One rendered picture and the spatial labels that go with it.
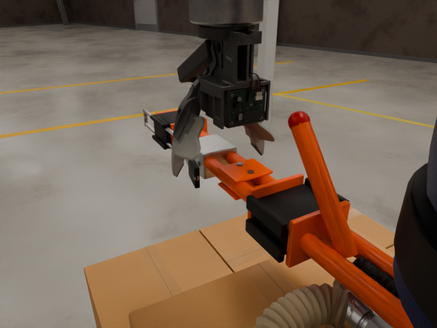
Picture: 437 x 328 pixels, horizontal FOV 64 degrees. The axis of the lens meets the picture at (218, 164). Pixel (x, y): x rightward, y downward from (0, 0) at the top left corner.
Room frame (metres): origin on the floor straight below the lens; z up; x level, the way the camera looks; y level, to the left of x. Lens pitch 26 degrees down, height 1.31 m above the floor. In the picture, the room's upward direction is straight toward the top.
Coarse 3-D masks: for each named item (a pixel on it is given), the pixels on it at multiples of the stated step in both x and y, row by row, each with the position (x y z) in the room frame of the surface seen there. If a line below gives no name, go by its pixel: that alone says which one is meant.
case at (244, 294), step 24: (264, 264) 0.41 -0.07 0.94; (312, 264) 0.41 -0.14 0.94; (192, 288) 0.36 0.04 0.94; (216, 288) 0.36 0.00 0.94; (240, 288) 0.36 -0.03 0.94; (264, 288) 0.36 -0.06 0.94; (288, 288) 0.36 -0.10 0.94; (144, 312) 0.32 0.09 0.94; (168, 312) 0.32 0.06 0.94; (192, 312) 0.32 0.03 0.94; (216, 312) 0.32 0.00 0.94; (240, 312) 0.32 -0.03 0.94
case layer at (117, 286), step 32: (224, 224) 1.06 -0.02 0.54; (352, 224) 1.06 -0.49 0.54; (128, 256) 0.88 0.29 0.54; (160, 256) 0.88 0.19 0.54; (192, 256) 0.88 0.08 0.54; (224, 256) 0.88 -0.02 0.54; (256, 256) 0.88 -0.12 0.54; (96, 288) 0.75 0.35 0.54; (128, 288) 0.75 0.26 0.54; (160, 288) 0.75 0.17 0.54; (96, 320) 0.75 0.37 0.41; (128, 320) 0.64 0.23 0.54
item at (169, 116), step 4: (160, 112) 0.68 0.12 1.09; (164, 112) 0.68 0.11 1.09; (168, 112) 0.68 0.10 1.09; (172, 112) 0.68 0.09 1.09; (176, 112) 0.68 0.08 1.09; (160, 116) 0.65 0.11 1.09; (164, 116) 0.65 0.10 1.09; (168, 116) 0.65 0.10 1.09; (172, 116) 0.65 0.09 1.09; (168, 120) 0.62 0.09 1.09; (172, 120) 0.62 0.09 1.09; (172, 124) 0.60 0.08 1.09; (204, 124) 0.63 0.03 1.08; (172, 128) 0.60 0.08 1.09; (204, 128) 0.63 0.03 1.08; (172, 140) 0.60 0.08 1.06
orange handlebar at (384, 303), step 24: (216, 168) 0.46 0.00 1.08; (240, 168) 0.45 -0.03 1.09; (264, 168) 0.45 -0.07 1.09; (240, 192) 0.40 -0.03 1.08; (312, 240) 0.29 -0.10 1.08; (360, 240) 0.29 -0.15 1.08; (336, 264) 0.26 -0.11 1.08; (384, 264) 0.26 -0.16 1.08; (360, 288) 0.23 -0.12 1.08; (384, 288) 0.22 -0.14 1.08; (384, 312) 0.20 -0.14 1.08
